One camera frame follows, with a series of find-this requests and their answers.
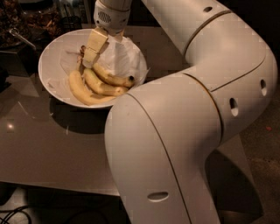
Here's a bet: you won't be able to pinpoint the black cables on floor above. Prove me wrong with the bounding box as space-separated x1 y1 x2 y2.
0 205 33 224

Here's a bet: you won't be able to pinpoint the white paper napkin in bowl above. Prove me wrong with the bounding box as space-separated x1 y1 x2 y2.
47 36 151 95

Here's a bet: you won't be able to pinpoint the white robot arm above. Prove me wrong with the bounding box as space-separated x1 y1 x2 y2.
104 0 277 224

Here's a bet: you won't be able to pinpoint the tray of dried snacks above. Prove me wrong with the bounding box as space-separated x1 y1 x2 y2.
24 8 62 39

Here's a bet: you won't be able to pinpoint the white bowl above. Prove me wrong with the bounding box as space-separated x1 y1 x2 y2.
38 29 149 109

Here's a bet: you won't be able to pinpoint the yellow banana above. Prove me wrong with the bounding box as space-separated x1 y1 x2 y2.
83 68 128 96
68 70 114 106
92 63 135 88

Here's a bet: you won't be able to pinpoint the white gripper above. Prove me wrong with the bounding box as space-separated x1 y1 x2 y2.
82 0 130 68

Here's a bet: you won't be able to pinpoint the black wire basket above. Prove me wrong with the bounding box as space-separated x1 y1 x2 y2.
61 16 82 32

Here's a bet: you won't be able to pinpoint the metal spoon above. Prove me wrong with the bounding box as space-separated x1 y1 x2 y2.
9 28 37 51

